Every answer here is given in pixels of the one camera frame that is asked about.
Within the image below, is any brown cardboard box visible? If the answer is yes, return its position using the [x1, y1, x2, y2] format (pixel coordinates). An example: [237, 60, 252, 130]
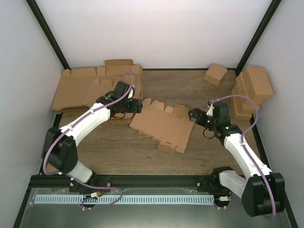
[130, 98, 194, 154]

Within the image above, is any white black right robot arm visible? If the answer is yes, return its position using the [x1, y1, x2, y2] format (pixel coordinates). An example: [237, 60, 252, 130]
[188, 102, 285, 217]

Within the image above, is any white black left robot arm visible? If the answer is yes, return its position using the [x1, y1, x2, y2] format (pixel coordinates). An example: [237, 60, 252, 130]
[42, 81, 142, 192]

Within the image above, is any lower folded brown box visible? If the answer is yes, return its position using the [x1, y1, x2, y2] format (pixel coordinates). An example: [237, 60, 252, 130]
[230, 96, 252, 121]

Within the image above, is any folded brown box tilted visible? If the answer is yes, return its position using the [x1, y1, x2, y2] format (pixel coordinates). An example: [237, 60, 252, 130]
[203, 63, 228, 86]

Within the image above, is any top folded brown box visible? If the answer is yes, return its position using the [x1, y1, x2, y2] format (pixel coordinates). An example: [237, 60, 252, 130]
[243, 66, 274, 105]

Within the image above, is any stack of flat cardboard blanks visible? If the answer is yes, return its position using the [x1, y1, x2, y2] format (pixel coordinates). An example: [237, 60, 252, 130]
[52, 59, 143, 114]

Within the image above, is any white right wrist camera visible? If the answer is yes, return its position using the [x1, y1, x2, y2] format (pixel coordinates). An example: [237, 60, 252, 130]
[206, 100, 215, 116]

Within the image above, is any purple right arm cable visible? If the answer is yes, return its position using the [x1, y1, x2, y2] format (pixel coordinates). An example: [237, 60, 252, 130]
[210, 95, 277, 219]

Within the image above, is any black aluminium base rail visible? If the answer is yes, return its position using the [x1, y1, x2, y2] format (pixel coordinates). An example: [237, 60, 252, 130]
[68, 174, 214, 190]

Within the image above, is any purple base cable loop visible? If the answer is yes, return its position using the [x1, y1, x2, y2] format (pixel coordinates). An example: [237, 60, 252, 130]
[80, 185, 124, 211]

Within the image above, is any light blue slotted cable duct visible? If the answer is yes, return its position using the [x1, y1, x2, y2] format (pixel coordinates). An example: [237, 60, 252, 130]
[34, 194, 214, 205]

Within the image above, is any black right frame post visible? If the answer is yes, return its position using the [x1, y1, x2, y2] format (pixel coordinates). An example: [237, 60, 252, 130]
[235, 0, 282, 77]

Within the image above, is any black frame post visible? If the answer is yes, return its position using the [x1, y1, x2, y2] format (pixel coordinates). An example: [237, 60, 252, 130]
[26, 0, 71, 69]
[235, 0, 282, 77]

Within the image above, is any black left frame post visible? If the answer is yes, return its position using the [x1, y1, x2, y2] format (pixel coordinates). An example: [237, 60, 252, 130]
[26, 0, 71, 69]

